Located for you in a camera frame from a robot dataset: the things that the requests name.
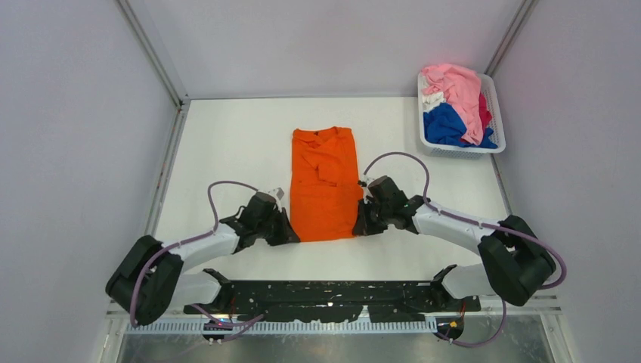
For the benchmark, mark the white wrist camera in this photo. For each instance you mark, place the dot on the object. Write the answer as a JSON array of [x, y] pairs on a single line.
[[277, 194], [364, 181]]

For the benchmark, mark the white plastic laundry basket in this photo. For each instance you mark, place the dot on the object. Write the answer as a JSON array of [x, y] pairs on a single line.
[[468, 153]]

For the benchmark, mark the pink t shirt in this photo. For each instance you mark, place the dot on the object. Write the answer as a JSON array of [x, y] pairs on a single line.
[[461, 88]]

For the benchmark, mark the blue t shirt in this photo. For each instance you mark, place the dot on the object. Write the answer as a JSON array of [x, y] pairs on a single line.
[[443, 125]]

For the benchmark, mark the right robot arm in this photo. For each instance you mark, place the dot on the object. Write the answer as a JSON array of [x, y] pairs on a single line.
[[513, 266]]

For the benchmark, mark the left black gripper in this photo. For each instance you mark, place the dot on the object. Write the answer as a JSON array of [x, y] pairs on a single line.
[[286, 234]]

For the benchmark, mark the orange t shirt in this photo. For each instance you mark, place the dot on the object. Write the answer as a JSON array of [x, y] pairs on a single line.
[[324, 190]]

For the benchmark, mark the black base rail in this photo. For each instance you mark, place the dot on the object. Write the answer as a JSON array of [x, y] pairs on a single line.
[[335, 301]]

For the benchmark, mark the white t shirt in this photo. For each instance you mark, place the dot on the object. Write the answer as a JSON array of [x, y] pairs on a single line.
[[432, 100]]

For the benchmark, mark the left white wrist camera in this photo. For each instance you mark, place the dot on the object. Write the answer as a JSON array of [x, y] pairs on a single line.
[[277, 194]]

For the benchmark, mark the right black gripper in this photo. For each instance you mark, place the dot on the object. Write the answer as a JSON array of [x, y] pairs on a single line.
[[363, 226]]

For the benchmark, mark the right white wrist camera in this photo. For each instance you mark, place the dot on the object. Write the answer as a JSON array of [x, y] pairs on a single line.
[[364, 181]]

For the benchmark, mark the white slotted cable duct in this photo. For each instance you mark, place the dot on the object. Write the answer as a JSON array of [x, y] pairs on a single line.
[[197, 326]]

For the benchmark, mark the crimson t shirt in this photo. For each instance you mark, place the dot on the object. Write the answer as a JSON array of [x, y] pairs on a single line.
[[484, 113]]

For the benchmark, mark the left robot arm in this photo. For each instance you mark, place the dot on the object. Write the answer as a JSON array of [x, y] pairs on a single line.
[[155, 277]]

